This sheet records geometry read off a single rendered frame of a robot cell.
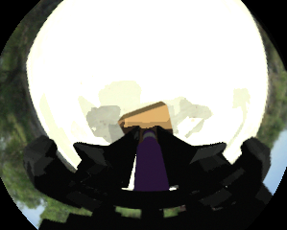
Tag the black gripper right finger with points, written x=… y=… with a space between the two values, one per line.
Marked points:
x=179 y=157

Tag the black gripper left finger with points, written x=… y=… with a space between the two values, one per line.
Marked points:
x=120 y=155

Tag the tan rectangular block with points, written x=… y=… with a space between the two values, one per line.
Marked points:
x=147 y=117

